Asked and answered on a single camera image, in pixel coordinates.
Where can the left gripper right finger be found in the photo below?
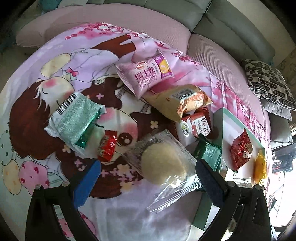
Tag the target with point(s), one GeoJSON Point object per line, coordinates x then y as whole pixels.
{"type": "Point", "coordinates": [247, 206]}

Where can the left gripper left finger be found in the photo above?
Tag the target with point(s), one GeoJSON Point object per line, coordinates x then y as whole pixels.
{"type": "Point", "coordinates": [42, 222]}

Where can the clear bag round bun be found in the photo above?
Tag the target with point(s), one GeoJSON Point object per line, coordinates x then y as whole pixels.
{"type": "Point", "coordinates": [166, 164]}

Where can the small red candy packet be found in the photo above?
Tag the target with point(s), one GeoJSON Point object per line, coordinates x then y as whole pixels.
{"type": "Point", "coordinates": [107, 145]}

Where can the green white snack packet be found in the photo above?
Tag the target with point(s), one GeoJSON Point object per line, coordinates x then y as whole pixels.
{"type": "Point", "coordinates": [75, 123]}

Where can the orange beige bread snack bag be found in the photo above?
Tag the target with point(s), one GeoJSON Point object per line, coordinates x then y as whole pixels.
{"type": "Point", "coordinates": [176, 101]}

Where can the pink swiss roll snack bag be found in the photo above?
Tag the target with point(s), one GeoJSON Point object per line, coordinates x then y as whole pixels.
{"type": "Point", "coordinates": [142, 75]}

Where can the yellow snack packet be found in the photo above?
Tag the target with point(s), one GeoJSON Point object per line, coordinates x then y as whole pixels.
{"type": "Point", "coordinates": [260, 168]}

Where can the green rimmed cardboard box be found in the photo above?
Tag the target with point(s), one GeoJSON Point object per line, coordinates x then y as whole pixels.
{"type": "Point", "coordinates": [227, 128]}

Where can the red patterned snack packet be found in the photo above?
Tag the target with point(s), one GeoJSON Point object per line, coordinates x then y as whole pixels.
{"type": "Point", "coordinates": [240, 151]}

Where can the dark green small packet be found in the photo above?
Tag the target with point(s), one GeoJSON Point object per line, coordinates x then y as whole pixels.
{"type": "Point", "coordinates": [208, 151]}

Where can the red white milk carton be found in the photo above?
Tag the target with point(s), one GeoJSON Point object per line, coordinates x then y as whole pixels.
{"type": "Point", "coordinates": [191, 125]}

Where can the grey cushion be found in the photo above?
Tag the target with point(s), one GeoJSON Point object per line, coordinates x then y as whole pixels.
{"type": "Point", "coordinates": [276, 109]}

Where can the black white patterned cushion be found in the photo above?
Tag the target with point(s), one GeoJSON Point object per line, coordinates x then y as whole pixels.
{"type": "Point", "coordinates": [267, 83]}

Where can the pink cartoon print blanket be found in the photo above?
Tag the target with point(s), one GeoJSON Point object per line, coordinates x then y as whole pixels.
{"type": "Point", "coordinates": [116, 208]}

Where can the grey sofa with pink cover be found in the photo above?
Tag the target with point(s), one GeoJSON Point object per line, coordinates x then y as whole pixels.
{"type": "Point", "coordinates": [161, 23]}

